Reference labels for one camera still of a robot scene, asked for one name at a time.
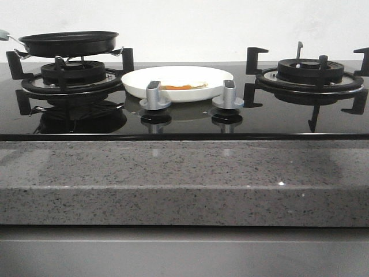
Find fried egg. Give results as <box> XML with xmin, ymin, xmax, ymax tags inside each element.
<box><xmin>161</xmin><ymin>82</ymin><xmax>208</xmax><ymax>90</ymax></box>

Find white ceramic plate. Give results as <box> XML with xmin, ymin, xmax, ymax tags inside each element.
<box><xmin>122</xmin><ymin>66</ymin><xmax>234</xmax><ymax>103</ymax></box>

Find black frying pan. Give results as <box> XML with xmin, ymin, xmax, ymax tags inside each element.
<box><xmin>6</xmin><ymin>31</ymin><xmax>119</xmax><ymax>59</ymax></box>

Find left silver stove knob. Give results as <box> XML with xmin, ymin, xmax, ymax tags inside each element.
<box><xmin>139</xmin><ymin>81</ymin><xmax>171</xmax><ymax>111</ymax></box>

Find silver stove knob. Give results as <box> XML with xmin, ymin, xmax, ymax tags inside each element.
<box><xmin>212</xmin><ymin>80</ymin><xmax>244</xmax><ymax>110</ymax></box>
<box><xmin>139</xmin><ymin>81</ymin><xmax>171</xmax><ymax>111</ymax></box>

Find right silver stove knob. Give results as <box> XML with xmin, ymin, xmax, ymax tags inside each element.
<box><xmin>212</xmin><ymin>80</ymin><xmax>244</xmax><ymax>110</ymax></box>

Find black glass gas cooktop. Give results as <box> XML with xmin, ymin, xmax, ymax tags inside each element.
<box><xmin>1</xmin><ymin>62</ymin><xmax>368</xmax><ymax>141</ymax></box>

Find left black gas burner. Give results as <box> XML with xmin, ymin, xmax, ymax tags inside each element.
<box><xmin>41</xmin><ymin>61</ymin><xmax>106</xmax><ymax>85</ymax></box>

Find black gas burner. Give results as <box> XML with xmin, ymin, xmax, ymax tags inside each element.
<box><xmin>41</xmin><ymin>61</ymin><xmax>106</xmax><ymax>85</ymax></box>
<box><xmin>277</xmin><ymin>58</ymin><xmax>344</xmax><ymax>84</ymax></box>

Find right black gas burner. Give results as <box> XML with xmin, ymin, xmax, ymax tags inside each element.
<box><xmin>277</xmin><ymin>58</ymin><xmax>344</xmax><ymax>84</ymax></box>

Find right black pan support grate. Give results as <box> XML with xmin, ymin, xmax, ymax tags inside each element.
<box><xmin>243</xmin><ymin>42</ymin><xmax>368</xmax><ymax>115</ymax></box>

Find black pan support grate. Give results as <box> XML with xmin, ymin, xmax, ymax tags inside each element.
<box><xmin>7</xmin><ymin>47</ymin><xmax>134</xmax><ymax>108</ymax></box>
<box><xmin>243</xmin><ymin>42</ymin><xmax>368</xmax><ymax>115</ymax></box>

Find left black pan support grate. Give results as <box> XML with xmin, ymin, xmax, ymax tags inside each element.
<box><xmin>7</xmin><ymin>47</ymin><xmax>134</xmax><ymax>108</ymax></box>

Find wire pan reducer ring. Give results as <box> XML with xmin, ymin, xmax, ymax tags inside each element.
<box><xmin>13</xmin><ymin>46</ymin><xmax>125</xmax><ymax>65</ymax></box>

